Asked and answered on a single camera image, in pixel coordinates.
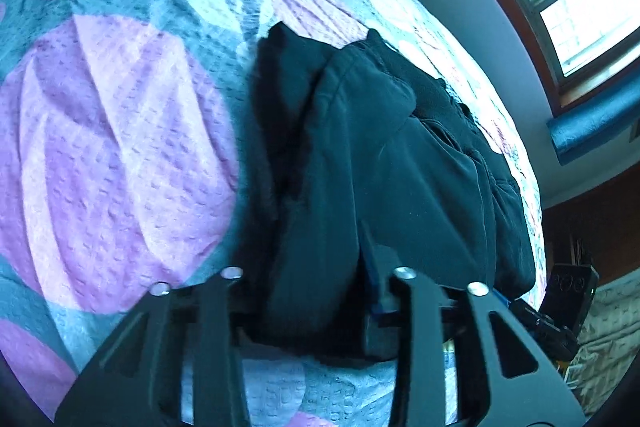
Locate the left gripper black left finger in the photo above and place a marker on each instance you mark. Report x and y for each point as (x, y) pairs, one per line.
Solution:
(135, 377)

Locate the floral quilted bedspread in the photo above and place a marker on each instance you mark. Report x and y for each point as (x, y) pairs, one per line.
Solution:
(129, 155)

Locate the black camera box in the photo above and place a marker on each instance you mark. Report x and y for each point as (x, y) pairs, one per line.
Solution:
(569, 295)

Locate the blue curtain right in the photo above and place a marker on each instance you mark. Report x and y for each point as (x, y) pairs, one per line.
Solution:
(595, 122)

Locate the dark wooden cabinet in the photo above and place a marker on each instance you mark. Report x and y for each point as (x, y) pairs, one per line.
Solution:
(599, 228)

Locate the black bomber jacket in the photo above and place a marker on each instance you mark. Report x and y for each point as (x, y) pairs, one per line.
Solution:
(362, 144)

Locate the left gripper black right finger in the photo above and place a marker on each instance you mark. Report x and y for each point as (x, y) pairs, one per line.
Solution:
(503, 376)

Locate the patterned grey cloth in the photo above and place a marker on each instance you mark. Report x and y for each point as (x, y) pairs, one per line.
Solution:
(608, 342)

